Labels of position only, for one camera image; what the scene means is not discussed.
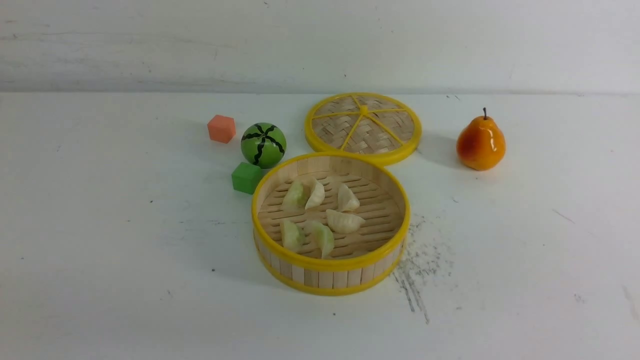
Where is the green translucent dumpling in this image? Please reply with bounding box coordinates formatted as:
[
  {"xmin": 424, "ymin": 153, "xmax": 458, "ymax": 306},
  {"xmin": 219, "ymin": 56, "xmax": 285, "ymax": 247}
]
[{"xmin": 280, "ymin": 180, "xmax": 308, "ymax": 212}]

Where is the white pleated dumpling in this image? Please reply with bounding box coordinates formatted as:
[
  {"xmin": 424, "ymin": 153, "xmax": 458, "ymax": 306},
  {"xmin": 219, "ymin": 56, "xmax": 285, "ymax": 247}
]
[
  {"xmin": 326, "ymin": 209, "xmax": 365, "ymax": 234},
  {"xmin": 337, "ymin": 183, "xmax": 361, "ymax": 213}
]

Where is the pale green dumpling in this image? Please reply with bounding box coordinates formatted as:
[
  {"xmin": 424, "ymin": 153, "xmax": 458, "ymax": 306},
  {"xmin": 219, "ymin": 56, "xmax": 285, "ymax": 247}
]
[{"xmin": 305, "ymin": 219, "xmax": 335, "ymax": 259}]

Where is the bamboo steamer lid yellow rim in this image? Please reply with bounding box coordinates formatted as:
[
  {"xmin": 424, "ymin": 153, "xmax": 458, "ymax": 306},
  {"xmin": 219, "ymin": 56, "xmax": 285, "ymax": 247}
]
[{"xmin": 304, "ymin": 92, "xmax": 423, "ymax": 166}]

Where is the bamboo steamer tray yellow rim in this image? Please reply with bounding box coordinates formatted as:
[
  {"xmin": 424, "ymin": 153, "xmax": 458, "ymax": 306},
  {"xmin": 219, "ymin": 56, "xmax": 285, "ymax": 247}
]
[{"xmin": 251, "ymin": 152, "xmax": 410, "ymax": 296}]

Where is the toy watermelon ball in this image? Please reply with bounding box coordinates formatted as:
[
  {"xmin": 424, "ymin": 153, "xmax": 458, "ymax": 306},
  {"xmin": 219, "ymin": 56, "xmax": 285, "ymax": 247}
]
[{"xmin": 240, "ymin": 122, "xmax": 287, "ymax": 169}]

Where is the green cube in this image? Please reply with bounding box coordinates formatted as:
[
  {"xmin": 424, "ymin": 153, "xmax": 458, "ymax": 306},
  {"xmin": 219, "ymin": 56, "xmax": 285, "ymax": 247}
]
[{"xmin": 231, "ymin": 162, "xmax": 264, "ymax": 195}]

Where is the orange cube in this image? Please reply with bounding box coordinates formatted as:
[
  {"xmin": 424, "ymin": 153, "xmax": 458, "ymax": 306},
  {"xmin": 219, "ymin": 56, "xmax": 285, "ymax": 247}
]
[{"xmin": 206, "ymin": 114, "xmax": 236, "ymax": 144}]

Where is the orange toy pear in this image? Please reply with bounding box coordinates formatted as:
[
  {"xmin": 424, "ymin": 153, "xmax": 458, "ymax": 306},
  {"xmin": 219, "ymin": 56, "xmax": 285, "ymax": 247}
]
[{"xmin": 455, "ymin": 107, "xmax": 506, "ymax": 171}]

